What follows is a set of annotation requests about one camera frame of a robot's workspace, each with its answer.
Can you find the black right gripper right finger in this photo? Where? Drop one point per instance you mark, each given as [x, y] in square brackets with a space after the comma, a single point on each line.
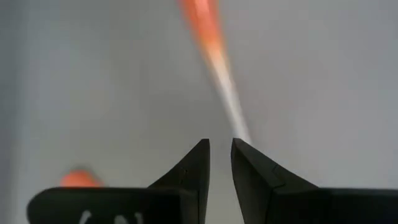
[258, 180]

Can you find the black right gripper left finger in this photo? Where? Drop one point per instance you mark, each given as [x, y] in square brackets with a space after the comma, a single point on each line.
[192, 174]

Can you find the grey plastic tray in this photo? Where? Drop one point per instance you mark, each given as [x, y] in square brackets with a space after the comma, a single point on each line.
[311, 93]

